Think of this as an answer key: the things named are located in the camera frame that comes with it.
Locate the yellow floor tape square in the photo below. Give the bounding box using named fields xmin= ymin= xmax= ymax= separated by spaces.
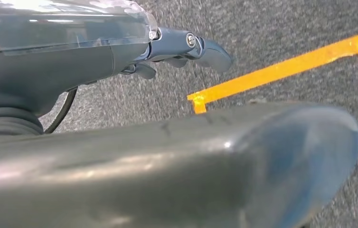
xmin=187 ymin=30 xmax=358 ymax=122

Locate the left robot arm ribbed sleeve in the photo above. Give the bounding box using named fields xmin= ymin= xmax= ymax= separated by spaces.
xmin=0 ymin=89 xmax=45 ymax=137

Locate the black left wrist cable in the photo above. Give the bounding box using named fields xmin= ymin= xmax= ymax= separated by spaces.
xmin=44 ymin=87 xmax=79 ymax=135

